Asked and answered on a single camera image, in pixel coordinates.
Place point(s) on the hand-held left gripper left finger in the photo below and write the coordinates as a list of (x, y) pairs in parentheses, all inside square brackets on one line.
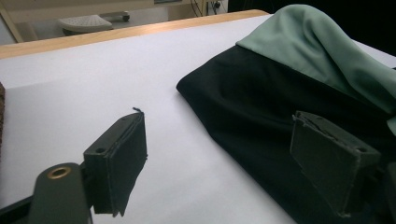
[(121, 161)]

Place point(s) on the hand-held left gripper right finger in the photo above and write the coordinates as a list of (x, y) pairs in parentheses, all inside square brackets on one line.
[(333, 161)]

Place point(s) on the black and green shirt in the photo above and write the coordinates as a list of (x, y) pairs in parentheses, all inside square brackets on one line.
[(264, 109)]

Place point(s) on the brown wicker basket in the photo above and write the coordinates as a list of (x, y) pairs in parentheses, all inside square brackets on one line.
[(2, 118)]

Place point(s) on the white table board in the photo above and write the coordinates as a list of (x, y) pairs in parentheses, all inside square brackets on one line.
[(93, 77)]

